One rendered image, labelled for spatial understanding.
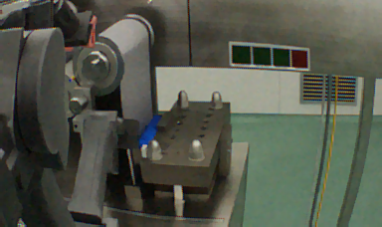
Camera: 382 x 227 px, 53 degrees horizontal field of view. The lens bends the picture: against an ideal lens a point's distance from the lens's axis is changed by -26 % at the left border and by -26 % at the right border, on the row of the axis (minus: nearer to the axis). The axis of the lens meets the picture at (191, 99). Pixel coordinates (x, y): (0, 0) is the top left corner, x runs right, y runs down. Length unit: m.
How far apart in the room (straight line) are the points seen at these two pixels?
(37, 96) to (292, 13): 1.15
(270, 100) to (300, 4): 2.62
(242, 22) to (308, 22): 0.21
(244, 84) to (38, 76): 3.66
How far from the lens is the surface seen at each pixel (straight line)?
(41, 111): 0.24
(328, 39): 1.36
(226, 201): 1.19
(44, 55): 0.24
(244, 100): 3.91
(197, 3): 1.36
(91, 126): 0.87
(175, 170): 1.12
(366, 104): 1.62
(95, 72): 1.10
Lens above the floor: 1.55
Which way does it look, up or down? 20 degrees down
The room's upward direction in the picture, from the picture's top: 2 degrees counter-clockwise
